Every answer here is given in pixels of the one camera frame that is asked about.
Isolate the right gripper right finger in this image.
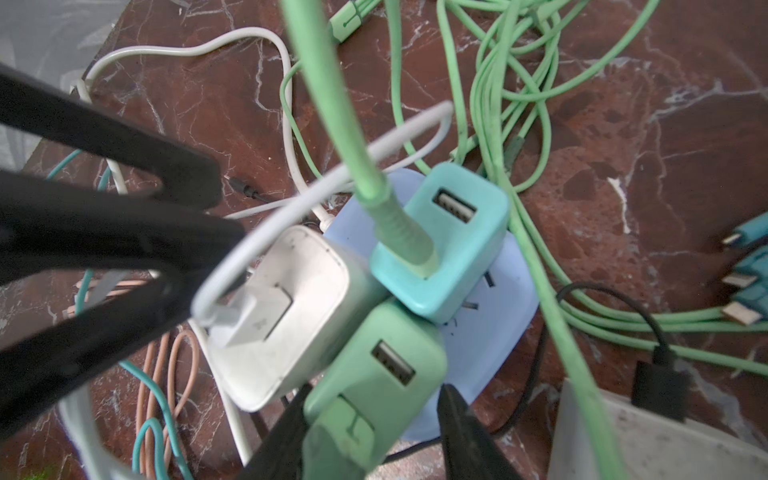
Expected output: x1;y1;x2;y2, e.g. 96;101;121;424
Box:
437;384;522;480

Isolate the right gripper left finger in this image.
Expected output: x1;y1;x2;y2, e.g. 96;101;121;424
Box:
236;383;313;479

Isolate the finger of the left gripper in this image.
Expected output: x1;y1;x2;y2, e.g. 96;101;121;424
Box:
1;173;244;437
1;65;222;209

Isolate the small white charger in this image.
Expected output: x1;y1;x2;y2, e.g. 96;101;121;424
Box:
208;226;387;412

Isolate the mint teal plug adapter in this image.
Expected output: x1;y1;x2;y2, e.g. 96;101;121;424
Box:
370;162;510;324

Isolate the green plug adapter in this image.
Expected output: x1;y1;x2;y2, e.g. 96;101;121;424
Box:
301;299;448;479

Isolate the blue power strip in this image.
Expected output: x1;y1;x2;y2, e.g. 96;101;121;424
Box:
324;169;539;442

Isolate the white charger block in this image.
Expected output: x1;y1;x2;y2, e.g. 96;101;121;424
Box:
547;380;767;480

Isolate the pink multi-head cable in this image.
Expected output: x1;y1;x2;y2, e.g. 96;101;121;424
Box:
62;277;200;478

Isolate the white power cord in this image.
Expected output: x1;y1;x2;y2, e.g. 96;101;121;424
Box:
74;26;334;466

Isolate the black thin cable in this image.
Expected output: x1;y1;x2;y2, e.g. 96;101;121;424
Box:
383;281;691;463

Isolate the teal multi-head cable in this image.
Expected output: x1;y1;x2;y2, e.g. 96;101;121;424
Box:
719;211;768;326

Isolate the light green cable bundle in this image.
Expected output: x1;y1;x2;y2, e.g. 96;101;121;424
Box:
278;0;768;480

